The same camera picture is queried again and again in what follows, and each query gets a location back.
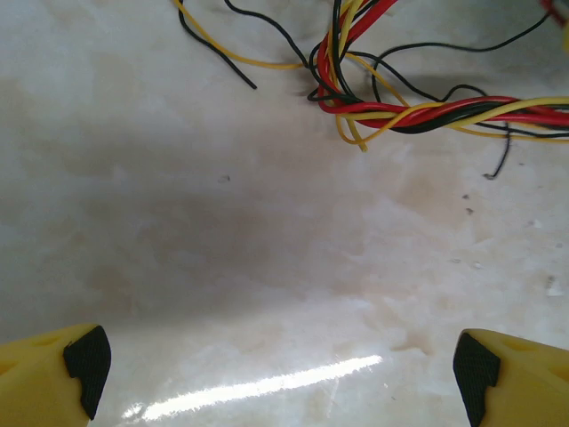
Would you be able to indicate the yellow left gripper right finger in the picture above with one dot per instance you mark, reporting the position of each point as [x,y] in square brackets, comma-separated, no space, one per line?
[533,387]

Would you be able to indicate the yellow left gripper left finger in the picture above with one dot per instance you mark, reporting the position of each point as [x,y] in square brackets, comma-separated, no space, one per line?
[31,387]

